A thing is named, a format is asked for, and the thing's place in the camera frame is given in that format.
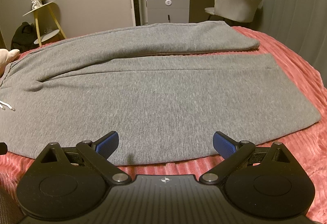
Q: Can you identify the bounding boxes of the grey sweatpants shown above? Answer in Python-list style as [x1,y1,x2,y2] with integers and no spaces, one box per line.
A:
[1,21,321,165]

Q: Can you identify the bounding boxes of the pink ribbed bed blanket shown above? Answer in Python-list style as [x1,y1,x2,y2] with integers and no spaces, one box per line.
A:
[1,21,320,223]

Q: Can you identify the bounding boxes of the cream plush pillow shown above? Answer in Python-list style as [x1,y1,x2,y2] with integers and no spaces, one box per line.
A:
[0,49,20,77]

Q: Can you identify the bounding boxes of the black bag on floor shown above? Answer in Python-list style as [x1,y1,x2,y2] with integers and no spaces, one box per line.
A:
[11,22,37,53]

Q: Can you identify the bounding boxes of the yellow legged side table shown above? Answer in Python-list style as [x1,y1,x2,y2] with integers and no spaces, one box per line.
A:
[23,1,67,47]

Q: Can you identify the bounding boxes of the grey drawer cabinet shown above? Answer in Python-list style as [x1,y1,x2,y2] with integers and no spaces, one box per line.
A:
[146,0,190,25]

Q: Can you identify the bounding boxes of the grey curtain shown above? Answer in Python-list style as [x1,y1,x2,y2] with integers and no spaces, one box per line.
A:
[252,0,326,78]

